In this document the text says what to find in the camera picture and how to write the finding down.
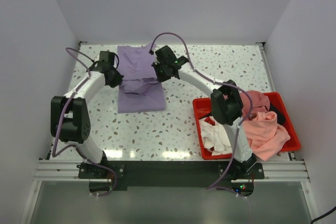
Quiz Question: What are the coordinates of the purple t shirt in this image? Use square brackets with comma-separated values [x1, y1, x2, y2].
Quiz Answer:
[117, 44, 166, 113]

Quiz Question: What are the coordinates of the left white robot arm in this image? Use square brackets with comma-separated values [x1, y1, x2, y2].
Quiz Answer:
[50, 47, 123, 178]

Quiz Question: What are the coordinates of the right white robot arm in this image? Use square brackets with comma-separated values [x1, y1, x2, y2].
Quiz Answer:
[149, 46, 256, 178]

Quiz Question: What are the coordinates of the red plastic bin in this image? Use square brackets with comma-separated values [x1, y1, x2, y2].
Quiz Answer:
[193, 92, 301, 160]

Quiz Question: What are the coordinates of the white red t shirt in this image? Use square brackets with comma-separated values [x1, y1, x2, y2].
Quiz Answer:
[199, 116, 232, 156]

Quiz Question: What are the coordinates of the dark pink t shirt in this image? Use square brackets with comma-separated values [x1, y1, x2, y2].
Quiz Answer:
[240, 90, 270, 117]

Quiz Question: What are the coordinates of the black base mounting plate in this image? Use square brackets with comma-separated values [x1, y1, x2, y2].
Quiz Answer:
[78, 159, 263, 192]

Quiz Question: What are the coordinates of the light salmon t shirt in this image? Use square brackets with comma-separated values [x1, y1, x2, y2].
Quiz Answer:
[243, 111, 290, 161]

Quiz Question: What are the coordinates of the black t shirt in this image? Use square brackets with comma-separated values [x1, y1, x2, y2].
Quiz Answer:
[269, 103, 286, 125]

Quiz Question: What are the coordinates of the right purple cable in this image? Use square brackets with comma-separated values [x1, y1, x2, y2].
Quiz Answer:
[149, 32, 254, 190]

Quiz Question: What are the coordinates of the purple cable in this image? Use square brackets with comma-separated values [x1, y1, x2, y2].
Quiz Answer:
[52, 47, 118, 197]
[149, 32, 254, 190]

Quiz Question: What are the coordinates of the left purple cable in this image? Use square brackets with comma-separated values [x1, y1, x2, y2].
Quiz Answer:
[52, 47, 118, 197]

